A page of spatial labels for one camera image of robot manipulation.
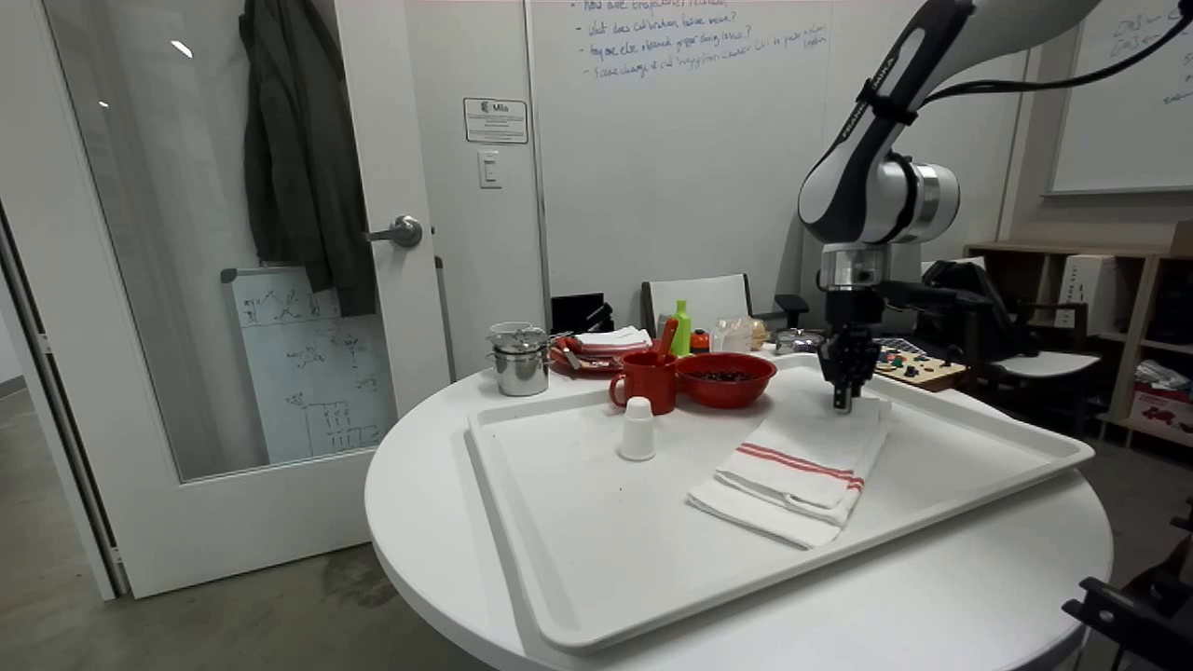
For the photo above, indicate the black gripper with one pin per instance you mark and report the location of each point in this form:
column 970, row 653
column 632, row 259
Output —
column 853, row 331

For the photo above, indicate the white towel with red stripes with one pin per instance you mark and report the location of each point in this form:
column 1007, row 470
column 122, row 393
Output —
column 797, row 480

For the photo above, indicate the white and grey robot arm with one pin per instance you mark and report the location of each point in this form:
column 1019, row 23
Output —
column 896, row 152

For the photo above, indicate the wooden busy board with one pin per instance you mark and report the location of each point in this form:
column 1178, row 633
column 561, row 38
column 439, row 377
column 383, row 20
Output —
column 920, row 366

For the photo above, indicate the clear plastic measuring cup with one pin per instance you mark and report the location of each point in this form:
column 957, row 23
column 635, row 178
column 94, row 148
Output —
column 738, row 336

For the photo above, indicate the red bowl with dark beans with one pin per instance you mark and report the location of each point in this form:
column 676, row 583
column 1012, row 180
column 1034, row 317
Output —
column 726, row 377

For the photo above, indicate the small orange object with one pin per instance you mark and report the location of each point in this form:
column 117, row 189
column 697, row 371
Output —
column 697, row 339

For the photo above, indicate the chair with white seat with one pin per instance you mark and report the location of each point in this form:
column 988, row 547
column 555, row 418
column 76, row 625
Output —
column 694, row 301

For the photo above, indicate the green squeeze bottle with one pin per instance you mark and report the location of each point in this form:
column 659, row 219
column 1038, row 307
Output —
column 679, row 331

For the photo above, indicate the red cup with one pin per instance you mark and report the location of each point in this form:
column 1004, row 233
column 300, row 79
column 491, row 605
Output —
column 647, row 383

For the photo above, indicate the white cloth with red trim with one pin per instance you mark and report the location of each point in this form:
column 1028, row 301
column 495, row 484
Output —
column 615, row 339

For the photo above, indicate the large white tray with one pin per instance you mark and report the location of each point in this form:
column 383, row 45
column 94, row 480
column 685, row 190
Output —
column 647, row 547

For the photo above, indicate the wooden shelf unit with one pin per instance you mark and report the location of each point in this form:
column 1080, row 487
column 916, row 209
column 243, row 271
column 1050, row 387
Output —
column 1121, row 336

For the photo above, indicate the black bag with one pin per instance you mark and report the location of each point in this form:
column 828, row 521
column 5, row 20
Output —
column 583, row 316

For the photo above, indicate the small metal cup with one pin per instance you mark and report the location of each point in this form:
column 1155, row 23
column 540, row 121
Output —
column 521, row 359

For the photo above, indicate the black table clamp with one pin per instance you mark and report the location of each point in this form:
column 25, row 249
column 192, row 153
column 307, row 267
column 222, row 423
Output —
column 1140, row 618

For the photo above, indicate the small leaning whiteboard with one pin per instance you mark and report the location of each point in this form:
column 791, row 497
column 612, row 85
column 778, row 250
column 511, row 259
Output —
column 311, row 366

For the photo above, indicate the dark jacket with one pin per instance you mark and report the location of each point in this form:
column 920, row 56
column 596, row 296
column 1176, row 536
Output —
column 304, row 152

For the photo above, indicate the large wall whiteboard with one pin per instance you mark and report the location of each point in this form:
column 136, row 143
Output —
column 1122, row 97

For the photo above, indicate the white light switch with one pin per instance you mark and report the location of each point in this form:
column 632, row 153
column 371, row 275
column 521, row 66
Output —
column 491, row 170

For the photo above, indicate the white wall sign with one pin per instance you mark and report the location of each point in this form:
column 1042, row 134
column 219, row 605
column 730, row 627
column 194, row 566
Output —
column 495, row 121

